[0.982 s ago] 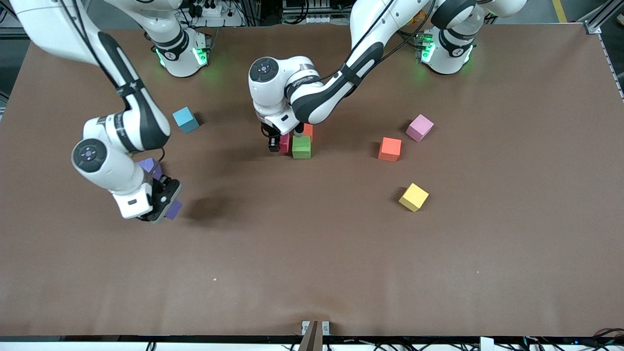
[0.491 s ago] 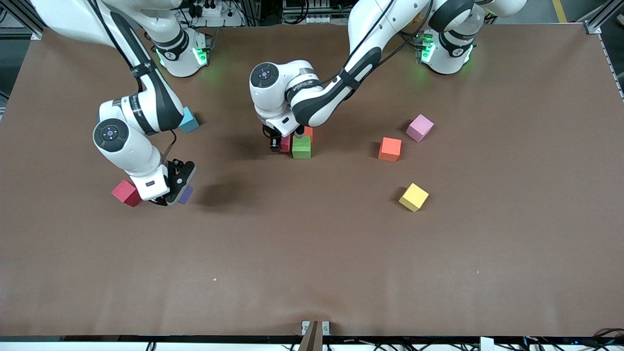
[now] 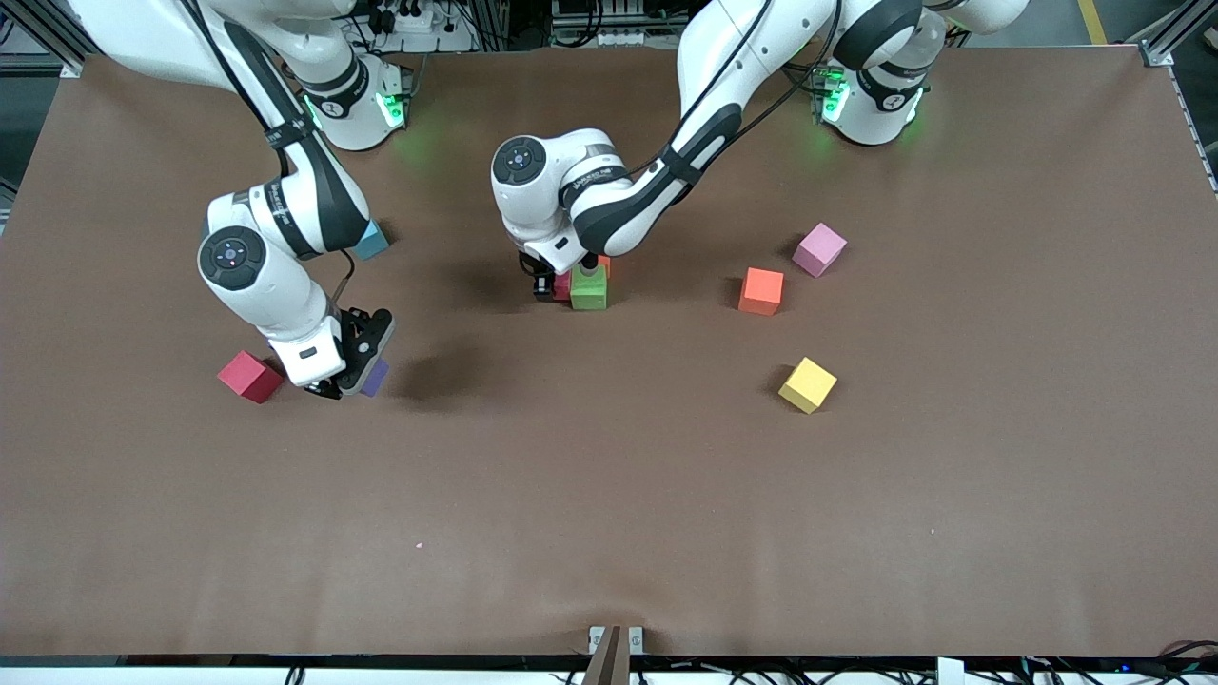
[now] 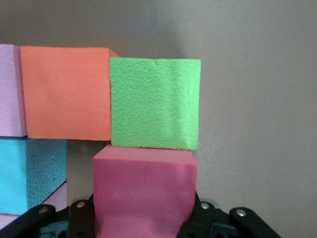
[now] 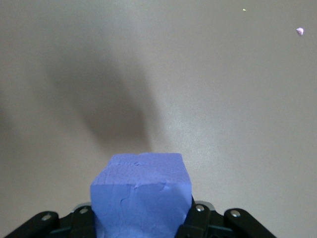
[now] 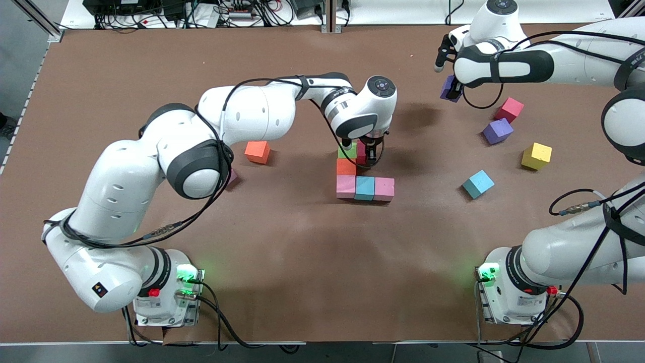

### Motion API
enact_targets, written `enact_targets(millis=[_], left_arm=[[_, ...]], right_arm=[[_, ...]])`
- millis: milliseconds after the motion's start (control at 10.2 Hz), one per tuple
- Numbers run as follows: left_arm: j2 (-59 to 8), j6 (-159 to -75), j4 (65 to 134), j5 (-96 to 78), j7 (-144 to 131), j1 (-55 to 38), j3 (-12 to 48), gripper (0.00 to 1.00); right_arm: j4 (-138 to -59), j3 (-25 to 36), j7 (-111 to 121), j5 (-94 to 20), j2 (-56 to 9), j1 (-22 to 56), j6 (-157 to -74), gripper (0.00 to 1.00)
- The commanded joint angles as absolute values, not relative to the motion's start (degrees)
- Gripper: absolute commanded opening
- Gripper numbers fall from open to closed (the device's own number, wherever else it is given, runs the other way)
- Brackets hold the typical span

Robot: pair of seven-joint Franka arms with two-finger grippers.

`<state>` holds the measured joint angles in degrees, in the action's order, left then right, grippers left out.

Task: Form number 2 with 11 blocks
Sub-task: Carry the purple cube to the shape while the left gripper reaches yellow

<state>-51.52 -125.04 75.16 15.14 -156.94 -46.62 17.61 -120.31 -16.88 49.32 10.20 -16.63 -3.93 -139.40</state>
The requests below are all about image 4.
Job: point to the light blue foam cube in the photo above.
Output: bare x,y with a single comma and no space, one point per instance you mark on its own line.
15,173

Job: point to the red foam cube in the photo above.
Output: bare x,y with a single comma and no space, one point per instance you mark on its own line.
143,193

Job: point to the light pink foam cube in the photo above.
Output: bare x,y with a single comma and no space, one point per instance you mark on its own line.
11,94
59,196

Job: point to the green foam cube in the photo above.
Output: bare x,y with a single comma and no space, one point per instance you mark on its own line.
153,104

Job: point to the brown table cover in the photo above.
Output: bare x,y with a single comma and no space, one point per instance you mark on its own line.
247,99

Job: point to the orange foam cube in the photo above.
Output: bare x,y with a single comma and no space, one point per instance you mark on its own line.
64,91

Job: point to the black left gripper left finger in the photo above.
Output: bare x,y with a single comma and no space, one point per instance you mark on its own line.
81,218

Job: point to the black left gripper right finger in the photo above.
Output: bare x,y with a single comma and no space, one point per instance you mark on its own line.
210,220

